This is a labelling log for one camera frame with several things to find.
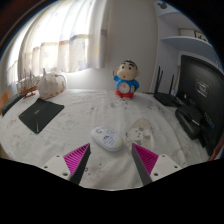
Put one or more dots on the wooden model sailing ship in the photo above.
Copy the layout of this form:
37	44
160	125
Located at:
28	87

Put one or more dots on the large white conch shell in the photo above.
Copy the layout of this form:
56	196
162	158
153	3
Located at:
50	86

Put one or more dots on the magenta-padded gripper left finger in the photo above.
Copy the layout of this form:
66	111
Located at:
60	165

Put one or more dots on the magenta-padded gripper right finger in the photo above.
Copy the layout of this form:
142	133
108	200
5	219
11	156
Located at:
162	165

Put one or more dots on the white cartoon-printed computer mouse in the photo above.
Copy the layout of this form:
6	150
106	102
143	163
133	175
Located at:
107	138

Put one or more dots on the black mouse pad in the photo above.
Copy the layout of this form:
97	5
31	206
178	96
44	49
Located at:
41	114

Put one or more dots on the black router with antennas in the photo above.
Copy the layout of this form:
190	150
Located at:
166	98

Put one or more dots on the white star-printed curtain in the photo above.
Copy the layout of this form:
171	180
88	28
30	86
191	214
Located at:
63	40

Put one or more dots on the black keyboard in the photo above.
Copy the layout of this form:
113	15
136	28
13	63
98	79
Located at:
11	104

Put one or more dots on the orange wooden chair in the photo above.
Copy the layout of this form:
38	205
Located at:
4	98

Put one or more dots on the cartoon boy figurine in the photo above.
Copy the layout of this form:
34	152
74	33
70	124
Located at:
126	81

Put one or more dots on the black monitor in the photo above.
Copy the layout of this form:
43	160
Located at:
206	90

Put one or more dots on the white printed tablecloth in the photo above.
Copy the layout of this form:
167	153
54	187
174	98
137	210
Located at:
76	116

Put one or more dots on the black box-shaped device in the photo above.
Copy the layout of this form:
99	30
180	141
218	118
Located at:
190	121

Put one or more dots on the red paper packet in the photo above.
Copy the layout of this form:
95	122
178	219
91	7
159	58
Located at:
218	151

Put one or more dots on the white wall shelf unit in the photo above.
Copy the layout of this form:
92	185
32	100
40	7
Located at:
186	41

